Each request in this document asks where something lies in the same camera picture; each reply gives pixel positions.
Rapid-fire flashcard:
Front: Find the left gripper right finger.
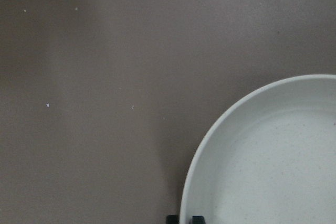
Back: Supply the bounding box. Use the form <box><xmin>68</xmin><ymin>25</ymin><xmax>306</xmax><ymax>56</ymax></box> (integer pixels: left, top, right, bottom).
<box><xmin>192</xmin><ymin>216</ymin><xmax>205</xmax><ymax>224</ymax></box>

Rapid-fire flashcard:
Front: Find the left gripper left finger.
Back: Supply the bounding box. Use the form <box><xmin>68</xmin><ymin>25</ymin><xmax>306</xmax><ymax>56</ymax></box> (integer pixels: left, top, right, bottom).
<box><xmin>166</xmin><ymin>215</ymin><xmax>179</xmax><ymax>224</ymax></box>

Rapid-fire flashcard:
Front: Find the round cream plate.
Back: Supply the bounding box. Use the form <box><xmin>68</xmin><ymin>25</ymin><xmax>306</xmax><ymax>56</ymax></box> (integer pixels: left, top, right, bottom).
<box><xmin>179</xmin><ymin>74</ymin><xmax>335</xmax><ymax>223</ymax></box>

